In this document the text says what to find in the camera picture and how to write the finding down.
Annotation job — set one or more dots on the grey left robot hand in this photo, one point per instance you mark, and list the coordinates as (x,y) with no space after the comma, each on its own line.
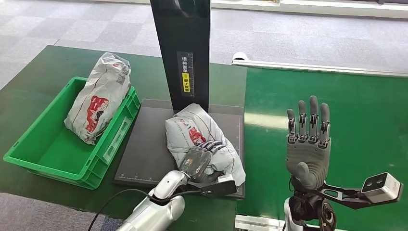
(196,161)

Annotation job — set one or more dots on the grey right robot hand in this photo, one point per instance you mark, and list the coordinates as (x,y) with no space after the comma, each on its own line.
(307,156)

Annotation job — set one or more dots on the grey plastic mailer package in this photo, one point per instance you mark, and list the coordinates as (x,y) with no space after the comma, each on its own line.
(98,95)
(197,121)

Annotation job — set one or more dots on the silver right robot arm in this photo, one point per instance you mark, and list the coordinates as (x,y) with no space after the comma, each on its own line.
(306,210)

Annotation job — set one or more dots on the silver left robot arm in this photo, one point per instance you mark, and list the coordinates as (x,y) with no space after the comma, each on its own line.
(159,210)

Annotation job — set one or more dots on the black scanner machine with column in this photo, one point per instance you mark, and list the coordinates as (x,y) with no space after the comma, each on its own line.
(146,150)

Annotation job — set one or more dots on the green conveyor belt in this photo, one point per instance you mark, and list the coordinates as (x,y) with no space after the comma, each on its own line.
(357,111)

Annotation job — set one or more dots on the black yellow label sticker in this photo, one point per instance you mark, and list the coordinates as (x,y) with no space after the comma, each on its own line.
(186,75)

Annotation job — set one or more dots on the green plastic crate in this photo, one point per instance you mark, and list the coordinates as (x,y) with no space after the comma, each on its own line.
(54,153)

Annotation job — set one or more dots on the white window ledge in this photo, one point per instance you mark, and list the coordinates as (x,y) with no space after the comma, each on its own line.
(318,8)

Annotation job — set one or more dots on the dark green table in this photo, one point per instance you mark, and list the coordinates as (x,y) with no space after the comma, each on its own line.
(47,68)

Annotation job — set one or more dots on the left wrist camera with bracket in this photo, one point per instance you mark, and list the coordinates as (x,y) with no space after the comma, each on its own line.
(223,187)

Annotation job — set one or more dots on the white conveyor frame edge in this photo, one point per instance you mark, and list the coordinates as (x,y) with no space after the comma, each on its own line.
(251,222)

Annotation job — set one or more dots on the silver conveyor side rail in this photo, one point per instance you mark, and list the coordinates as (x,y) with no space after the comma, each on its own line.
(318,67)

